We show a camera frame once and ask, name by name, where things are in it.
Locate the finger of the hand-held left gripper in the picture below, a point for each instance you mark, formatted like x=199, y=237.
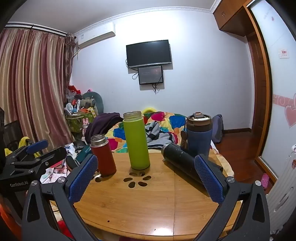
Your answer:
x=54, y=154
x=37, y=144

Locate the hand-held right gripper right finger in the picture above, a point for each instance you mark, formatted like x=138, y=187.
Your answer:
x=209, y=179

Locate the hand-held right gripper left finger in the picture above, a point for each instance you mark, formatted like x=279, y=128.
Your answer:
x=83, y=178

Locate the red cup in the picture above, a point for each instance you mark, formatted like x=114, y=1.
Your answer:
x=104, y=160

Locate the black cup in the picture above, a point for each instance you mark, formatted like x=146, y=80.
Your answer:
x=178, y=157

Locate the blue cup with brown lid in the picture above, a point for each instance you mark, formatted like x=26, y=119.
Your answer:
x=198, y=139

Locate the green cup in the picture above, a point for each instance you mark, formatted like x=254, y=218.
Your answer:
x=136, y=143

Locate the yellow cloth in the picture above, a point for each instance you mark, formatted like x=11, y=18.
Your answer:
x=24, y=141

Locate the teal box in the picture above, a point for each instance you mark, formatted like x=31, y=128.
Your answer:
x=83, y=154

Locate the black mesh chair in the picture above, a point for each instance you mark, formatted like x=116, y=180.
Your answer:
x=11, y=132

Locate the green basket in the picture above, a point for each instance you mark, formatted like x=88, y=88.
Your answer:
x=76, y=122

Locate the pink bunny toy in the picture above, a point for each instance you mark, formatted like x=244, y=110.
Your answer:
x=85, y=125

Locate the grey backpack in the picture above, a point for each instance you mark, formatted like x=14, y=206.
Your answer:
x=217, y=129

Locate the pink shoe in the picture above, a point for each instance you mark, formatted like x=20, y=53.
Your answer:
x=264, y=180

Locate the striped pink curtain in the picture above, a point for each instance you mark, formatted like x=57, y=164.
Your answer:
x=32, y=88

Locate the dark purple cloth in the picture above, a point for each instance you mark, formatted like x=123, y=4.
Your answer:
x=104, y=122

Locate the grey striped cloth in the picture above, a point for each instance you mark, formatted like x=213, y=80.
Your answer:
x=159, y=136

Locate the grey round cushion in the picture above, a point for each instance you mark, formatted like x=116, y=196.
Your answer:
x=98, y=102

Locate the frosted sliding door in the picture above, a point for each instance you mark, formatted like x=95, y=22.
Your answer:
x=282, y=92

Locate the small black monitor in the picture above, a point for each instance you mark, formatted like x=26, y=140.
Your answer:
x=150, y=74

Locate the white air conditioner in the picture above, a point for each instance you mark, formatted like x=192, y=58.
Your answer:
x=97, y=37

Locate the wooden upper cabinet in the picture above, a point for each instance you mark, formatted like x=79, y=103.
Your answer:
x=231, y=16

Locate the black wall television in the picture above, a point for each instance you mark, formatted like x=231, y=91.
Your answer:
x=149, y=53

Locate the red wall sticker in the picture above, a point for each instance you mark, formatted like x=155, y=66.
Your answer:
x=283, y=53

